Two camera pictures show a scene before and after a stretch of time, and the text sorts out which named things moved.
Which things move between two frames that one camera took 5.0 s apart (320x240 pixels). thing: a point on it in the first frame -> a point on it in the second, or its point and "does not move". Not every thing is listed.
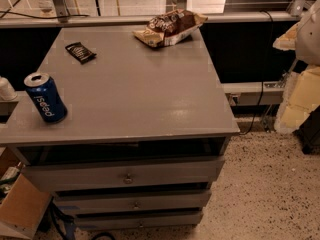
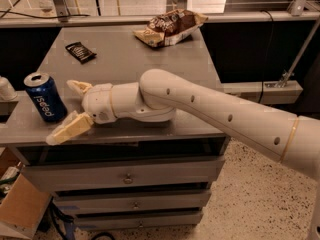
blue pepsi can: x=47 y=97 does not move
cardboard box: x=24 y=207 does not move
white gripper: x=310 y=37 -> x=97 y=103
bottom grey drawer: x=138 y=220 does not move
